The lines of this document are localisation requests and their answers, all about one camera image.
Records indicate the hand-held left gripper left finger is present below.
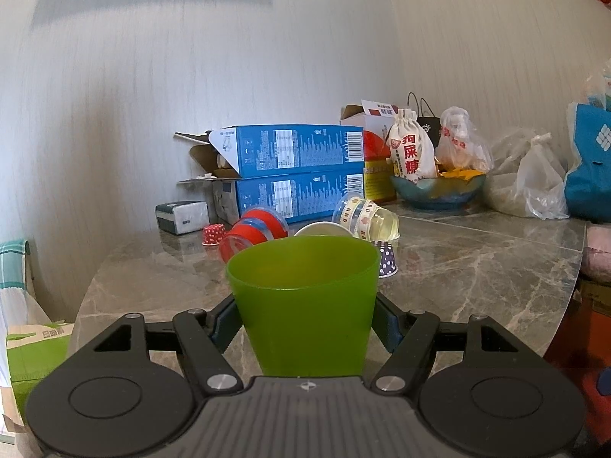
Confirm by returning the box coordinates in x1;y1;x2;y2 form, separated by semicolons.
71;293;245;396

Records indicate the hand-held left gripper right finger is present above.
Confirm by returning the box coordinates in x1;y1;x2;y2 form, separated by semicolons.
370;293;542;395

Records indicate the green plastic cup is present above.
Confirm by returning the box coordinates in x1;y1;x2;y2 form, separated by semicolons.
226;235;381;378

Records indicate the purple polka-dot paper cup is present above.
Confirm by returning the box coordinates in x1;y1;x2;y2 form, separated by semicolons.
376;241;399;279

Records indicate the red plastic cup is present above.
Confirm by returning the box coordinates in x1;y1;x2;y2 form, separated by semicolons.
218;205;290;264

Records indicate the clear plastic cup with label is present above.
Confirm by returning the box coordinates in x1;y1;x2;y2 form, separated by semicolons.
331;194;400;242

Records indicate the tissue pack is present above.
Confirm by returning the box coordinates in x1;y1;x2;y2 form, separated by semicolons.
155;200;210;236

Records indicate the white round lid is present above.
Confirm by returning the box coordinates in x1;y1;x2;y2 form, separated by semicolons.
293;222;354;240

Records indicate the blue ceramic bowl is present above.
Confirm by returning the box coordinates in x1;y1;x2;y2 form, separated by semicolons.
390;171;487;211

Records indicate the blue carton box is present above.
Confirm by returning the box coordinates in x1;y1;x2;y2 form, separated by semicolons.
212;169;367;225
209;124;367;177

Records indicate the red and yellow box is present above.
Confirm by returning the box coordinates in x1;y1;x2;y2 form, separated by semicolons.
363;130;398;204

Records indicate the green and white bag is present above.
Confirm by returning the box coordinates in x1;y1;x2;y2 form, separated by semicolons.
4;319;76;418

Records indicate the clear plastic bag with print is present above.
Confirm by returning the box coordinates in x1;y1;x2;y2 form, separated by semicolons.
434;106;493;175

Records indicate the translucent white plastic bag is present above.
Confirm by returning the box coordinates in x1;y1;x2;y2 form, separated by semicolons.
485;128;572;221

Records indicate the black paper bag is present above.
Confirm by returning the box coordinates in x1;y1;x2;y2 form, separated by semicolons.
407;92;443;147

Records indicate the white carton with red label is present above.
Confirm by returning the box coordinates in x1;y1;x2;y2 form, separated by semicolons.
339;98;400;135

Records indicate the pink cloth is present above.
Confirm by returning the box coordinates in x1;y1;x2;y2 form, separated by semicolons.
583;222;611;278

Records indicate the blue shopping bag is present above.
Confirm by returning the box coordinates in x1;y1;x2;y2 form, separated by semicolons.
564;102;611;223

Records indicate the white drawstring cloth pouch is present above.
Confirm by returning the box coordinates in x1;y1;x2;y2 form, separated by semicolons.
385;108;438;185

